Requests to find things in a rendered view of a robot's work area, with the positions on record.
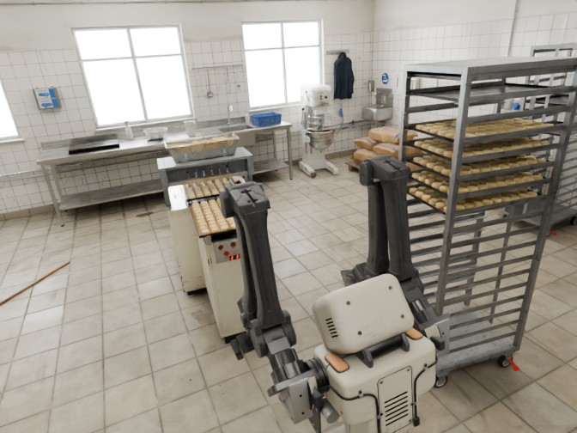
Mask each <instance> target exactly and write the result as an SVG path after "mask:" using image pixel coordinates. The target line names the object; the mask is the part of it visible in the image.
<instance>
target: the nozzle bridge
mask: <svg viewBox="0 0 577 433"><path fill-rule="evenodd" d="M220 163H221V171H222V174H219V171H218V167H219V166H220ZM157 164H158V168H159V173H160V177H161V185H162V189H163V193H164V198H165V202H166V207H168V206H171V201H170V197H169V191H168V188H169V187H170V186H180V185H185V184H191V183H197V182H202V181H207V180H218V179H223V178H228V177H234V176H240V175H245V182H249V181H252V175H253V174H255V173H254V164H253V155H252V154H251V153H250V152H248V151H247V150H246V149H245V148H244V147H240V148H237V149H236V151H235V154H234V156H223V157H217V158H210V159H204V160H198V161H192V162H181V163H175V161H174V160H173V158H172V157H166V158H160V159H157ZM212 164H213V172H214V176H211V172H210V168H212ZM228 164H229V174H227V170H226V165H228ZM204 165H205V173H206V177H204V176H203V168H204ZM196 167H197V177H198V178H197V179H196V178H195V170H196ZM188 168H189V175H190V179H189V180H188V179H187V176H186V171H188Z"/></svg>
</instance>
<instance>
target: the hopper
mask: <svg viewBox="0 0 577 433"><path fill-rule="evenodd" d="M219 137H225V138H232V139H231V140H224V141H217V142H211V143H201V142H203V141H212V140H211V139H212V138H219ZM193 141H198V142H199V144H192V145H186V144H188V143H192V142H193ZM239 141H240V138H239V137H238V136H236V135H235V134H234V133H233V132H229V133H222V134H215V135H208V136H201V137H188V138H181V139H174V140H167V141H164V143H165V145H166V149H167V150H168V152H169V154H170V155H171V157H172V158H173V160H174V161H175V163H181V162H192V161H198V160H204V159H210V158H217V157H223V156H234V154H235V151H236V149H237V146H238V143H239ZM180 145H184V146H180ZM175 146H179V147H175ZM170 147H172V148H170Z"/></svg>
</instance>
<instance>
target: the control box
mask: <svg viewBox="0 0 577 433"><path fill-rule="evenodd" d="M232 242H234V243H235V246H234V247H231V243H232ZM220 245H223V249H219V248H218V247H219V246H220ZM213 246H214V251H215V256H216V263H217V264H218V263H221V262H226V261H229V260H234V259H236V255H237V254H238V255H239V259H240V251H239V245H238V239H237V238H233V239H229V240H225V241H217V242H213ZM225 252H229V255H228V256H225V255H224V253H225ZM238 255H237V256H238ZM231 256H234V259H233V257H232V259H231Z"/></svg>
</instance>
